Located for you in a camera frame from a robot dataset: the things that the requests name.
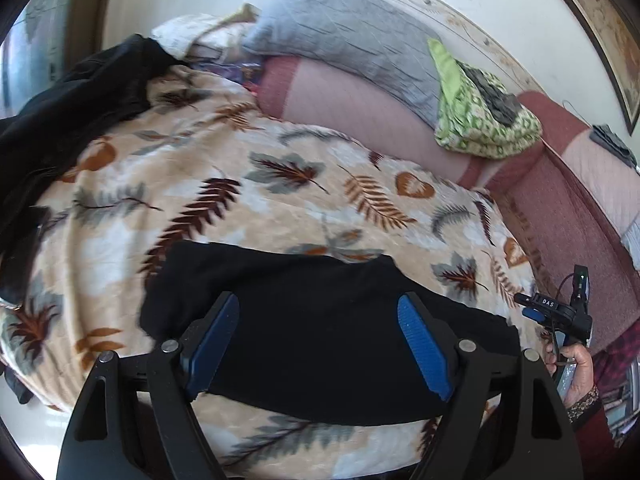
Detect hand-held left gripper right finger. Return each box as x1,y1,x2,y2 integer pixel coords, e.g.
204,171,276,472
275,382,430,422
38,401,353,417
397,291,585,480

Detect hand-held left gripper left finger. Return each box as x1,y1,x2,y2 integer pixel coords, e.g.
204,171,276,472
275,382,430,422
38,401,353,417
56,291,241,480

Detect black pants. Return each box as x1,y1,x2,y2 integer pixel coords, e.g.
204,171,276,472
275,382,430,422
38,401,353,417
139,240,522,426

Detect person's right forearm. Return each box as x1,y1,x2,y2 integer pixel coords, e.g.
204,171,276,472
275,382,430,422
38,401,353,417
564,385,623,463

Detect person's right hand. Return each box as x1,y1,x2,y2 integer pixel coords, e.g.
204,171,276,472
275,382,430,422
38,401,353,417
546,342,597,407

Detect person's red plaid clothing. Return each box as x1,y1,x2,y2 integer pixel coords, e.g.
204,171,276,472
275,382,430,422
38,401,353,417
592,320,640,411

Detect pink quilted bed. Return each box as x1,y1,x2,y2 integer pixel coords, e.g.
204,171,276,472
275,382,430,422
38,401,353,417
256,55,640,356

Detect small dark grey cloth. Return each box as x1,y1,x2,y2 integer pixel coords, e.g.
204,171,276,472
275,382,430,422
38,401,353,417
589,124,638,167

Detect leaf print blanket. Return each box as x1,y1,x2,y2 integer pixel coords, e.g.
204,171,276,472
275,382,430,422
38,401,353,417
0,65,556,480

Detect green patterned cloth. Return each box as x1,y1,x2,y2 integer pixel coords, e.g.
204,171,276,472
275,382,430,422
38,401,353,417
427,37,544,161

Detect dark grey folded cloth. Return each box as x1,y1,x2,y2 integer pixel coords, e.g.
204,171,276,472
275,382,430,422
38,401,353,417
462,62,523,128

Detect pile of black clothes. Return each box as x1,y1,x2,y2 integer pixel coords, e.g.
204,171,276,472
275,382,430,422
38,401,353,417
0,33,193,303

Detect purple printed cloth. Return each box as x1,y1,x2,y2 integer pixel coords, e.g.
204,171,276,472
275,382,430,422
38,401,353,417
192,59,266,90

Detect white ornate headboard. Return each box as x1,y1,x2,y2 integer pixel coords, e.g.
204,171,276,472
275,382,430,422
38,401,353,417
320,0,591,126

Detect white floral pillow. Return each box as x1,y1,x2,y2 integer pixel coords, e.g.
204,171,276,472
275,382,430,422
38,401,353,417
150,4,261,63

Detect grey pillow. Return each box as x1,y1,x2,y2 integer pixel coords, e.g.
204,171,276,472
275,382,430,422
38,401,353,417
241,0,446,130

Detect dark framed wall picture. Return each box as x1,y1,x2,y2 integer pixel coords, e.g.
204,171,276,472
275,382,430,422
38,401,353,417
530,0,640,136

